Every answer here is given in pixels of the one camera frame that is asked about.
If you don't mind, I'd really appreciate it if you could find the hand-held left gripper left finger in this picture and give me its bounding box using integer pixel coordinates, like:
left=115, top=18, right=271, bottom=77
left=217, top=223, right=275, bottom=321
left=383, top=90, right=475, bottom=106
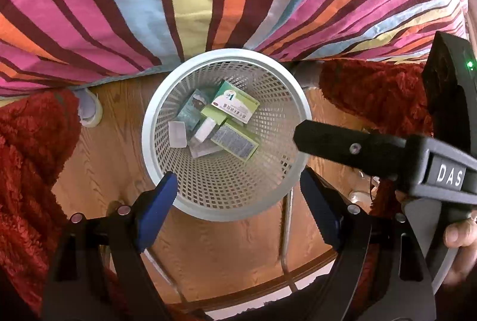
left=41, top=172, right=179, bottom=321

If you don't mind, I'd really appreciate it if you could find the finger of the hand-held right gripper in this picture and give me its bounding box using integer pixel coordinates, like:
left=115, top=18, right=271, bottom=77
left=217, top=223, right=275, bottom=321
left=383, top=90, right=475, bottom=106
left=293, top=119, right=411, bottom=175

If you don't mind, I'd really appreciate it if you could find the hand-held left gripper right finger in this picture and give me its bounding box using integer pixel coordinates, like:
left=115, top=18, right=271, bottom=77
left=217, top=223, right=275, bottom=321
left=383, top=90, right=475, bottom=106
left=300, top=168, right=436, bottom=321

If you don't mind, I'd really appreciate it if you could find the white mesh waste basket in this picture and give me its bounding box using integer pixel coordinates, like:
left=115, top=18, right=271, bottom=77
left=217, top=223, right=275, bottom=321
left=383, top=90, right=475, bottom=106
left=141, top=48, right=312, bottom=223

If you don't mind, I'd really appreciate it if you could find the small white green box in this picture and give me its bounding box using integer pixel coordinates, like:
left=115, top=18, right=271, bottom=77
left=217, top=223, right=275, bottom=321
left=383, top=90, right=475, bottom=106
left=193, top=117, right=219, bottom=143

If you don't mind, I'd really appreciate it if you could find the large green box white label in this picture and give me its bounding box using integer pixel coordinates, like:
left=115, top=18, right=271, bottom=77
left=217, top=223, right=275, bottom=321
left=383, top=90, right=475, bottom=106
left=210, top=121, right=260, bottom=162

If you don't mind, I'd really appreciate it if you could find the teal picture box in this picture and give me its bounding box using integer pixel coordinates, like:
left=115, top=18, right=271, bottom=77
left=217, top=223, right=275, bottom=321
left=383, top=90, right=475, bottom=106
left=176, top=89, right=211, bottom=132

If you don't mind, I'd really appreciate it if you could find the plain green box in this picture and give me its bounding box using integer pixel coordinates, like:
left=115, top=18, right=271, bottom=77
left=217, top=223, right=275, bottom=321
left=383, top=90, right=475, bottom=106
left=200, top=104, right=229, bottom=125

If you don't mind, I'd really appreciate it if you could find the person's right hand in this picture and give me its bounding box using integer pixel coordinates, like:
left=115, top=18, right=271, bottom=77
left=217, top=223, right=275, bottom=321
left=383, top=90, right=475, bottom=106
left=445, top=214, right=477, bottom=286

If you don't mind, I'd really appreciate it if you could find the red shaggy rug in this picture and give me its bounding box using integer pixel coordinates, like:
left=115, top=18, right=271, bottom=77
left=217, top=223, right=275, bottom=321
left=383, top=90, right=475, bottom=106
left=0, top=89, right=82, bottom=310
left=318, top=59, right=436, bottom=138

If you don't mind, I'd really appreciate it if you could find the grey bed leg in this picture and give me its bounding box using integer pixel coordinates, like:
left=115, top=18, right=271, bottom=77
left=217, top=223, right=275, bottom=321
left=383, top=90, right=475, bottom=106
left=297, top=63, right=322, bottom=89

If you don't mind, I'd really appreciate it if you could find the grey paper scrap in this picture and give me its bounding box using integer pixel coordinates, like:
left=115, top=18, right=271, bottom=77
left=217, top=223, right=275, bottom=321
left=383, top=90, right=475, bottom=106
left=188, top=141, right=221, bottom=158

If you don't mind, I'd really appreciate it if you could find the white bed leg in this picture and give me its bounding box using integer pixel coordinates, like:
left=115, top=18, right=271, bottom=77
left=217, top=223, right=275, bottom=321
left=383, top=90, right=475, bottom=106
left=74, top=87, right=100, bottom=128

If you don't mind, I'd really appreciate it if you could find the chrome metal tube frame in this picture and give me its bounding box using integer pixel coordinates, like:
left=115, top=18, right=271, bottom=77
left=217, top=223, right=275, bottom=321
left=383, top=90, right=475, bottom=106
left=142, top=190, right=299, bottom=307

